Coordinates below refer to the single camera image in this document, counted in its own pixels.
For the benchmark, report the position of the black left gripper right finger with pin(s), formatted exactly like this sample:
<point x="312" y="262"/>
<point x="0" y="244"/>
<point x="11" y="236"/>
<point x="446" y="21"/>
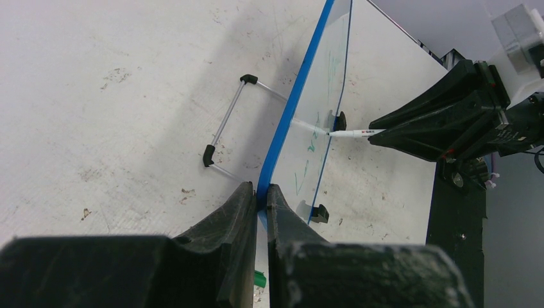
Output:
<point x="305" y="270"/>

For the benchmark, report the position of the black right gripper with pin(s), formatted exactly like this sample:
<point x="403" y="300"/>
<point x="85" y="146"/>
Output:
<point x="452" y="119"/>

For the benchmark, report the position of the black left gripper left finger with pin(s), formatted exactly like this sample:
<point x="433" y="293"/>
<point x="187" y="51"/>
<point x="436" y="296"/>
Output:
<point x="209" y="265"/>

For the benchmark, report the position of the green marker cap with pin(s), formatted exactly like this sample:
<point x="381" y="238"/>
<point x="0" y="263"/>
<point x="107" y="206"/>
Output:
<point x="259" y="279"/>

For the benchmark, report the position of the white green whiteboard marker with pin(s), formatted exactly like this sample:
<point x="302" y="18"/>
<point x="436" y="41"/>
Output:
<point x="355" y="133"/>

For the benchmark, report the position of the blue framed whiteboard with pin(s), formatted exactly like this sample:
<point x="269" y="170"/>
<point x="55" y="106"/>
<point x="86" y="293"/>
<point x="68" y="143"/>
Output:
<point x="299" y="148"/>

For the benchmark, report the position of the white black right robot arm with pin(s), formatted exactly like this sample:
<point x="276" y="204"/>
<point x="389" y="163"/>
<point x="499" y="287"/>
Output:
<point x="518" y="128"/>

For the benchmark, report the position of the black whiteboard foot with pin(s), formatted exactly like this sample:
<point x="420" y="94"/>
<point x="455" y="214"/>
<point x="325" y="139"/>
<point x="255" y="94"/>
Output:
<point x="340" y="123"/>
<point x="319" y="214"/>

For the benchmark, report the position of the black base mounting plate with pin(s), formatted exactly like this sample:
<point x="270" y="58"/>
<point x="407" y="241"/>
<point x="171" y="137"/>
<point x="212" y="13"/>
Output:
<point x="457" y="210"/>

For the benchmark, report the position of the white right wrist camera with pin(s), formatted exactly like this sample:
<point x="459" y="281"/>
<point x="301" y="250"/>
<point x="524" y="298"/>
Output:
<point x="519" y="61"/>

